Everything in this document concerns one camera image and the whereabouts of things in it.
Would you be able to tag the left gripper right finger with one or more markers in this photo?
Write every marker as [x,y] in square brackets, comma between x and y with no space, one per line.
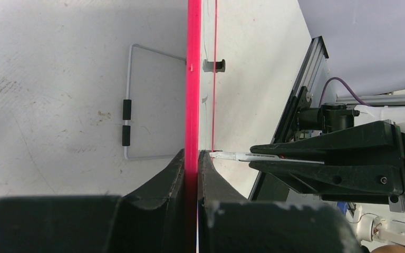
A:
[228,222]

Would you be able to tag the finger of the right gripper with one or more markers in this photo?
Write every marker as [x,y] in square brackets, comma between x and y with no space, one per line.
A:
[368,136]
[342,183]

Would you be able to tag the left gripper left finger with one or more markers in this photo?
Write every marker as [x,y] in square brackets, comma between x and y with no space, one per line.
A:
[88,223]

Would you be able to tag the black and white marker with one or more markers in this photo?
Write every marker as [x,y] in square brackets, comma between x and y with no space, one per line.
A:
[249,157]

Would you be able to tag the red framed whiteboard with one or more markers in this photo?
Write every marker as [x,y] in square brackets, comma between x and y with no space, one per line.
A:
[192,87]

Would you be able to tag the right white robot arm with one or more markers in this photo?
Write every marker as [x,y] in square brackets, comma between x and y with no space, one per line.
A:
[328,118]

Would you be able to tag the aluminium frame rail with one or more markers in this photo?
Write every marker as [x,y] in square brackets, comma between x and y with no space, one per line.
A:
[267,186]

